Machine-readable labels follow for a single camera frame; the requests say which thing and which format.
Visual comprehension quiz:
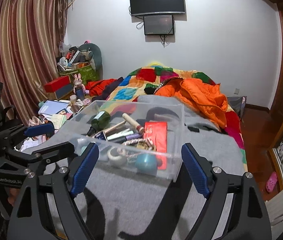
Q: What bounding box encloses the clear plastic storage bin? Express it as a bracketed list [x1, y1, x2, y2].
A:
[53, 100, 184, 180]

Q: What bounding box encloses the orange down jacket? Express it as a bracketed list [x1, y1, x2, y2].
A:
[154, 78, 228, 129]

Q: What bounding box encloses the blue notebook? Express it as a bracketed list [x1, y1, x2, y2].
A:
[38, 100, 68, 115]

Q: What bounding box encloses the purple spray bottle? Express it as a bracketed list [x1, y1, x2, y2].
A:
[114, 133, 142, 144]

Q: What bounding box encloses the beige tube red cap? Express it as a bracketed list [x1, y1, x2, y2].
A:
[122, 113, 145, 134]

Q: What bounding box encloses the striped pink gold curtain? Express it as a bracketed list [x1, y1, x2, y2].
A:
[0, 0, 68, 124]

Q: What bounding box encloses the colourful patchwork quilt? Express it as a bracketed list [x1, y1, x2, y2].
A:
[107, 64, 248, 171]

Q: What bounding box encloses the pink bunny toy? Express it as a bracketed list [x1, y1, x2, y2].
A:
[73, 73, 89, 101]

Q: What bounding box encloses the small wall monitor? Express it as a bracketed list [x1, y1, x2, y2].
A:
[144, 15, 174, 35]

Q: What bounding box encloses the beige cosmetic tube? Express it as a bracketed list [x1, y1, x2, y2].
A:
[102, 121, 126, 134]

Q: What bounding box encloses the teal tape roll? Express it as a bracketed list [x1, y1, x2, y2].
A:
[135, 153, 157, 176]

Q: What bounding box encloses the green cardboard box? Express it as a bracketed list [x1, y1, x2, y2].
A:
[59, 65, 100, 83]

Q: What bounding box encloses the pink croc shoe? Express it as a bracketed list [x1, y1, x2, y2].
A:
[265, 172, 278, 193]

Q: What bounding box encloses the red box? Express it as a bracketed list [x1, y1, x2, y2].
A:
[44, 75, 71, 93]

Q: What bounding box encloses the red foil pouch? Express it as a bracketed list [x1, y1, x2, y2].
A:
[144, 121, 167, 170]

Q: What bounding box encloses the large wall television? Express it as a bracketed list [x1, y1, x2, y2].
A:
[130, 0, 185, 16]

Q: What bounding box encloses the white pen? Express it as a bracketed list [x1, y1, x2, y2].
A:
[107, 128, 134, 140]

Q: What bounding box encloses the white bandage roll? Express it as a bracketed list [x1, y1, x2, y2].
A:
[107, 147, 127, 167]

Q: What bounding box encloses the red garment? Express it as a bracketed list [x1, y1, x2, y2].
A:
[85, 79, 116, 97]

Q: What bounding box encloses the pink white braided cord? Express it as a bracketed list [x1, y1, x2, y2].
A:
[117, 138, 156, 158]

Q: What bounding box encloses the grey neck pillow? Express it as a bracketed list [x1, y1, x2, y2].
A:
[78, 43, 103, 71]

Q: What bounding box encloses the blue staples box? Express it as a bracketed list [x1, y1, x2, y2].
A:
[94, 131, 107, 141]

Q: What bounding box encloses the dark green labelled bottle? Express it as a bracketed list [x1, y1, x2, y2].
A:
[87, 111, 111, 136]

